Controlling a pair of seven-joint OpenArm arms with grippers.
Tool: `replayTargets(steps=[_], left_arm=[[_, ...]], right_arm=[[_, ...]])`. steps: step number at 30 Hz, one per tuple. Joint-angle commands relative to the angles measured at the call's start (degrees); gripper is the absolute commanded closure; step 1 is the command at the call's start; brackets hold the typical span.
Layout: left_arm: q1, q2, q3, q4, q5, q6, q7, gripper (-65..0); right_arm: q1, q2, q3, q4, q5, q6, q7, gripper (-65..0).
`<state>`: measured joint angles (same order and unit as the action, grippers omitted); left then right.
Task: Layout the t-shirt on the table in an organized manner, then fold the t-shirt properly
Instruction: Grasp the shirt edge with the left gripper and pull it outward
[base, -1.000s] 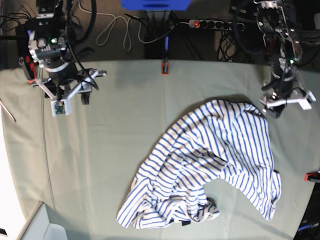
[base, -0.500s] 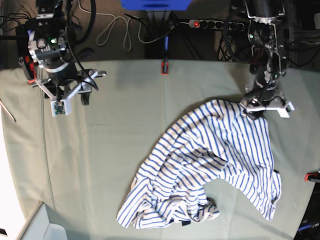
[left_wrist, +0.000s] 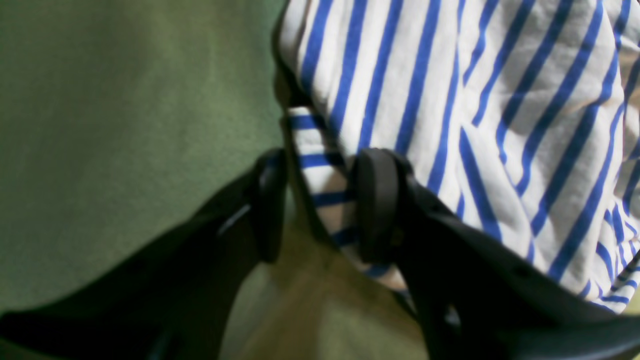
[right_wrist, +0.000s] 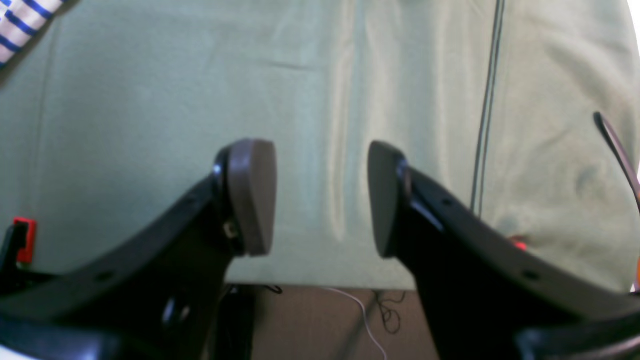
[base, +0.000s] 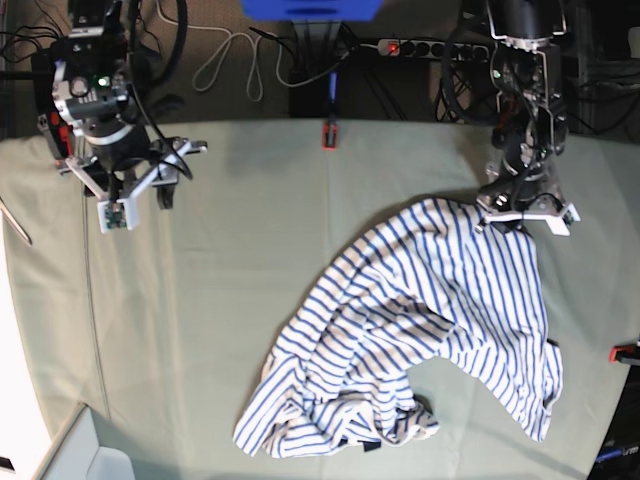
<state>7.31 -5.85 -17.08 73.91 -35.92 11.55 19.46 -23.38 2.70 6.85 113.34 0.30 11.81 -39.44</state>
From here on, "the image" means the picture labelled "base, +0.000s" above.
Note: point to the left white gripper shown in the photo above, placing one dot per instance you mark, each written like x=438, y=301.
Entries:
x=506, y=204

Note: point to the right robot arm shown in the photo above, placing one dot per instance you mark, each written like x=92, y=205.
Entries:
x=109, y=138

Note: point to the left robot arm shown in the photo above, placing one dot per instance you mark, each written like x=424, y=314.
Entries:
x=529, y=127

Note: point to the blue box overhead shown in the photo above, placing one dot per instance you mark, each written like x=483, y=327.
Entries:
x=302, y=10

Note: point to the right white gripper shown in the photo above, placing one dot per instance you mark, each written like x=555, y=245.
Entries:
x=117, y=191

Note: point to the black power strip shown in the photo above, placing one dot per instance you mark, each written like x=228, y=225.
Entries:
x=432, y=50

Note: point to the blue white striped t-shirt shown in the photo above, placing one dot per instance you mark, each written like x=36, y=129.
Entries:
x=425, y=283

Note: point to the red black clamp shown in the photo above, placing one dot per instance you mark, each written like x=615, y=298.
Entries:
x=329, y=141
x=628, y=354
x=59, y=139

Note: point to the green table cloth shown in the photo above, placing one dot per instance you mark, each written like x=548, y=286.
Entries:
x=163, y=330

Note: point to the red black left clamp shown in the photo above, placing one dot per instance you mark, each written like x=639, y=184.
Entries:
x=59, y=139

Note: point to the red black right clamp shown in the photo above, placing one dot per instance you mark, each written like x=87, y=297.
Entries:
x=628, y=354

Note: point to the red black centre clamp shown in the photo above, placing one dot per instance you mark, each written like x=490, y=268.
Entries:
x=329, y=141

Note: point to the metal strip on cloth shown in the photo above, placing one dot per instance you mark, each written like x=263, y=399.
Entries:
x=15, y=224

